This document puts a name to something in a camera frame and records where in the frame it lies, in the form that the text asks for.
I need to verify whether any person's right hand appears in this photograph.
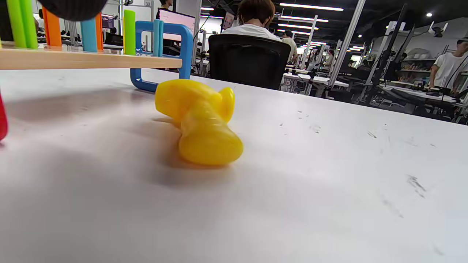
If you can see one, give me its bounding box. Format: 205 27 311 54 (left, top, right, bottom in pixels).
38 0 108 21

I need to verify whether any rainbow wooden hammer bench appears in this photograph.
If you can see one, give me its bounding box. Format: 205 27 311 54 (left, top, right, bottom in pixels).
0 21 193 141

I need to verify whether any yellow plastic toy hammer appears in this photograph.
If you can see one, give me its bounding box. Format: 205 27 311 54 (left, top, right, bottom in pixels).
155 79 244 165

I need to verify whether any computer monitor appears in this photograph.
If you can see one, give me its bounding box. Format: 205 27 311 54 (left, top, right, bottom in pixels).
158 8 196 41

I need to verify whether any black mesh office chair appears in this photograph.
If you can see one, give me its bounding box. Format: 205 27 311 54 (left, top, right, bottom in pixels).
208 34 291 90

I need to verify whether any white office desk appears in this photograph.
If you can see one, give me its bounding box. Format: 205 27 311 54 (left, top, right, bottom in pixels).
283 72 350 98

